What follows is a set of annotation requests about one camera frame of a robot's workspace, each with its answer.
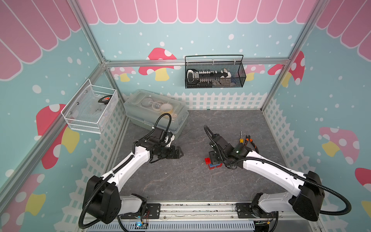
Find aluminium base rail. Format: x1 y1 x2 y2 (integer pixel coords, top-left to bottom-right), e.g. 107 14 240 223
86 201 324 232

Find black wire mesh basket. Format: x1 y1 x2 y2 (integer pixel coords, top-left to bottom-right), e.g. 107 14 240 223
184 55 246 89

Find white black power strip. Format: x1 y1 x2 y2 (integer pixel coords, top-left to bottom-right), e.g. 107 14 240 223
185 69 231 87

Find light blue long lego brick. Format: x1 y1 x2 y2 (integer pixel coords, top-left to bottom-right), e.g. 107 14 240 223
210 164 223 168

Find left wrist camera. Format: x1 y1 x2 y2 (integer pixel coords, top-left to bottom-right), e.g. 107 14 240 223
146 128 175 147

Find yellow black screwdriver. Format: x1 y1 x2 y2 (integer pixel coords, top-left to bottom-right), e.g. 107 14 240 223
239 131 245 146

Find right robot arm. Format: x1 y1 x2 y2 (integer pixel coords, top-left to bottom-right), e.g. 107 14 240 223
210 134 325 221

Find orange black pliers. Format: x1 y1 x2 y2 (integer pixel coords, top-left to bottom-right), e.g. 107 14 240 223
244 135 260 154

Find white wire mesh basket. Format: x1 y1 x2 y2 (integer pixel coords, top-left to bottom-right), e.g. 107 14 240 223
61 79 118 134

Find translucent plastic storage box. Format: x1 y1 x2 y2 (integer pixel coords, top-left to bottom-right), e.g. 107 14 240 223
124 90 189 139

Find green circuit board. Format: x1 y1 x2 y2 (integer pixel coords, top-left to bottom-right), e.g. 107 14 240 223
134 221 148 230

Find black red tape measure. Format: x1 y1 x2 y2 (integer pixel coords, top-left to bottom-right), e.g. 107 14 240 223
98 95 112 105

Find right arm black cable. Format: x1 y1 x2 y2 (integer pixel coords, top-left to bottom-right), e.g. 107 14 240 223
203 124 352 216

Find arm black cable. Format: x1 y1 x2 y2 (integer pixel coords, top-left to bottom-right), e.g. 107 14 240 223
203 124 352 216
78 112 172 230

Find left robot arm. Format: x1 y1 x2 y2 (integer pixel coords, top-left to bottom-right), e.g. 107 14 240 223
78 139 184 229

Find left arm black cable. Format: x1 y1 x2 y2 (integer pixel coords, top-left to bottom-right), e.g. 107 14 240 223
78 112 172 230

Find yellow tape roll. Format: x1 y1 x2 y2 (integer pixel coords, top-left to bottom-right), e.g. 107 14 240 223
160 103 174 115

